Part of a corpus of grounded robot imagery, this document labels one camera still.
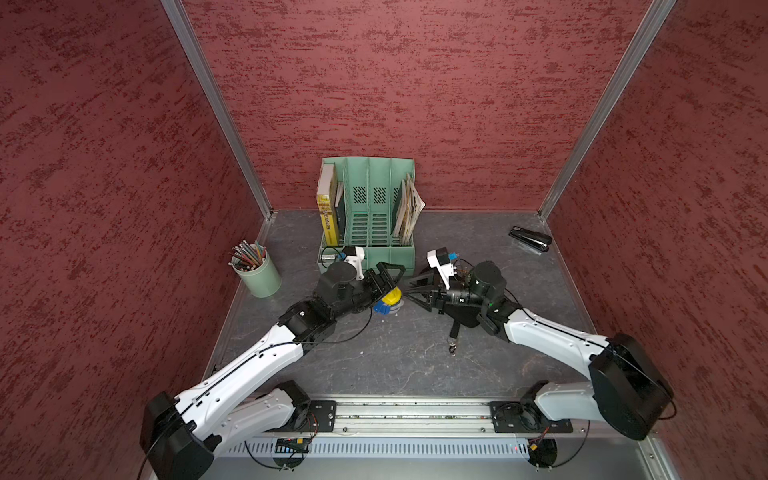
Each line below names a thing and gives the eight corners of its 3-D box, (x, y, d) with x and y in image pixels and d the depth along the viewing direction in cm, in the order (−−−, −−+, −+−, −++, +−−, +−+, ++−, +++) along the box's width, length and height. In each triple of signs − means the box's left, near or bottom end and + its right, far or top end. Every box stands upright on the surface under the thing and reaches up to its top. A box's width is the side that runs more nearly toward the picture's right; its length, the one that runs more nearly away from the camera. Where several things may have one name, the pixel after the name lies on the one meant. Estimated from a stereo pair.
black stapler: (507, 236, 116) (510, 229, 113) (511, 227, 119) (514, 221, 116) (545, 252, 111) (549, 246, 108) (548, 243, 114) (553, 237, 111)
